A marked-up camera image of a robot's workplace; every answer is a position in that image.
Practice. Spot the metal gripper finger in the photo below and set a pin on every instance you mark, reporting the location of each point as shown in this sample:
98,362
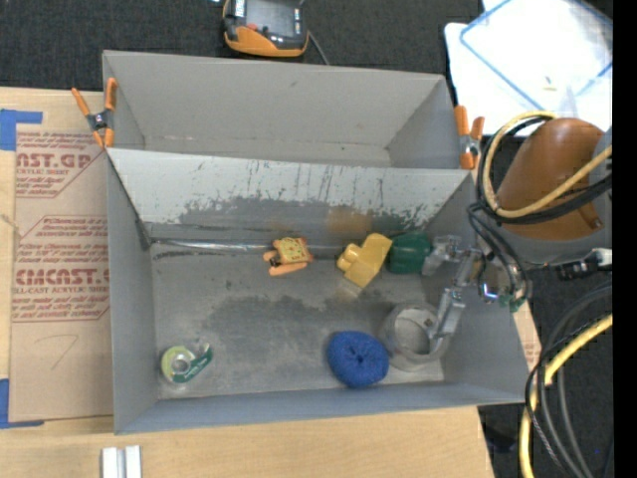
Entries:
450,311
447,249

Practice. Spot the green toy block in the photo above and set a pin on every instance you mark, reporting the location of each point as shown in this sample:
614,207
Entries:
405,254

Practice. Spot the clear plastic cup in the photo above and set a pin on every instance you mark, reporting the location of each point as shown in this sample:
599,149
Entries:
403,351

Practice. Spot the yellow toy block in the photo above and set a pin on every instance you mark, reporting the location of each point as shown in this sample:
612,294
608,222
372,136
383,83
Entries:
365,262

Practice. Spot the blue round scrubber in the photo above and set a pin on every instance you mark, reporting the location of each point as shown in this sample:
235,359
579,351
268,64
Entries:
357,359

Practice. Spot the orange and yellow toy figure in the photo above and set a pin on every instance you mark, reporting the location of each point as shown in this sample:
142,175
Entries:
289,254

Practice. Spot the grey metal bin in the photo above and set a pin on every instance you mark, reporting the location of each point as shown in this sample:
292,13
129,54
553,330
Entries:
278,316

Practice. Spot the green tape dispenser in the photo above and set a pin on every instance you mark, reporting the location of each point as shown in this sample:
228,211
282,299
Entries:
181,364

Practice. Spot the brown cardboard board red print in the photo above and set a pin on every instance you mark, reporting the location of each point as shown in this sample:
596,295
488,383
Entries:
60,356

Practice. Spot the black cylinder on white bracket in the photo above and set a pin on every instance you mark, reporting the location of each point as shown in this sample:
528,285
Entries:
577,269

